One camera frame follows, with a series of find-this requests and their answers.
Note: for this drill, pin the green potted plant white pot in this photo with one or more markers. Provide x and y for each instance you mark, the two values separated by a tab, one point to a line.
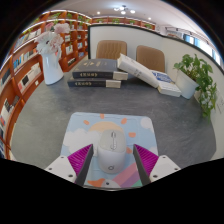
196	75

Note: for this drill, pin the thick white book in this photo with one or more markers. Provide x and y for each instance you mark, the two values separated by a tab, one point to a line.
136	70

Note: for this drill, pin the white ceramic pitcher vase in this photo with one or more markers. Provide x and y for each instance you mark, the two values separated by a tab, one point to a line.
51	70

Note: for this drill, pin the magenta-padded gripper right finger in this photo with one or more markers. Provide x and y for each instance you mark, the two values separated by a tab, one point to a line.
162	166

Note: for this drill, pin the thick dark hardcover book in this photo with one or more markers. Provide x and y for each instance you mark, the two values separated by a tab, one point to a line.
90	83
95	68

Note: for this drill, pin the tan upholstered chair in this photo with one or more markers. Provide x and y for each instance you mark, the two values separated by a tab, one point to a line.
111	50
151	58

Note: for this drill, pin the large orange wooden bookshelf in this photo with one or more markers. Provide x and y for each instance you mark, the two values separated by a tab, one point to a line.
20	76

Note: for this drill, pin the glass window with curtains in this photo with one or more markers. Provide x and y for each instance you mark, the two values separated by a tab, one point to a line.
203	45

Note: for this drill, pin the white book with blue cover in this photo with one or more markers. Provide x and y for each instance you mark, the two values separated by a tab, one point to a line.
168	86

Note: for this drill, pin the pink and white flower bouquet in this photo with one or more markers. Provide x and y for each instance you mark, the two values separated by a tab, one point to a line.
50	38

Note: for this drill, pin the pastel cartoon print mouse pad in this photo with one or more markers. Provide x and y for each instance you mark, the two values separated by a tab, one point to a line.
83	133

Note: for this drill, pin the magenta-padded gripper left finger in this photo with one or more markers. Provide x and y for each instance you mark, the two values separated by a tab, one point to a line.
61	166

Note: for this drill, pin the white computer mouse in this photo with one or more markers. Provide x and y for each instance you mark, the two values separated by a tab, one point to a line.
111	153

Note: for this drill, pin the multi-bulb ceiling lamp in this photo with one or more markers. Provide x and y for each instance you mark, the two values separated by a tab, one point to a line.
123	9

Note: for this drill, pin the orange shelf unit with plants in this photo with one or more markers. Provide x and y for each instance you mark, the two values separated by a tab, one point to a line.
123	21

